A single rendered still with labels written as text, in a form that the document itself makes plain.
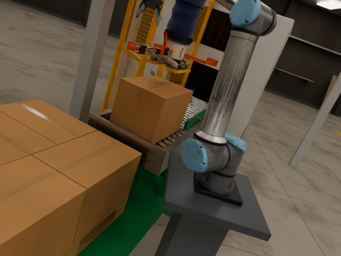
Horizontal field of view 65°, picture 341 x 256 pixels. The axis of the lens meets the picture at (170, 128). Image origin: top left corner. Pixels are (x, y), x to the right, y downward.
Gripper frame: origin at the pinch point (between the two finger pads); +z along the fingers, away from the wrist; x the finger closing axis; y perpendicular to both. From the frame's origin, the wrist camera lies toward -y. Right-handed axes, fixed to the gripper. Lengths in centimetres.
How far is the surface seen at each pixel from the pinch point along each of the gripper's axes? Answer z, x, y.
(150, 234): 139, -46, 8
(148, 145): 80, -18, 20
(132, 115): 67, 4, 27
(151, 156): 87, -24, 20
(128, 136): 81, 0, 20
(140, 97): 51, 2, 27
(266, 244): 139, -132, 72
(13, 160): 85, 22, -56
